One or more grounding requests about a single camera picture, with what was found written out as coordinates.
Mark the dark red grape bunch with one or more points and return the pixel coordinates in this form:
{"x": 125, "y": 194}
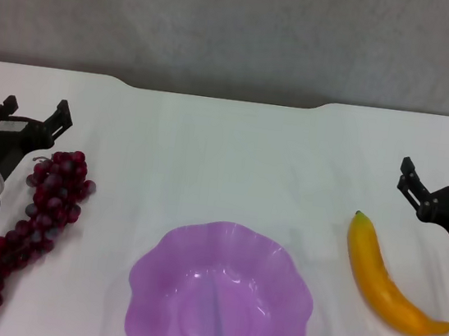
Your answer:
{"x": 48, "y": 198}

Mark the purple wavy plastic plate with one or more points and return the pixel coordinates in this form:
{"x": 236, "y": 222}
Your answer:
{"x": 220, "y": 296}

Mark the yellow banana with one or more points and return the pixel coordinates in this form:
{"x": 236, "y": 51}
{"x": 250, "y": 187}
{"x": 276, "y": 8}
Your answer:
{"x": 379, "y": 279}

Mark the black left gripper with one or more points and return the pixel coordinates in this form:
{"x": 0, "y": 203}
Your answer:
{"x": 8, "y": 143}

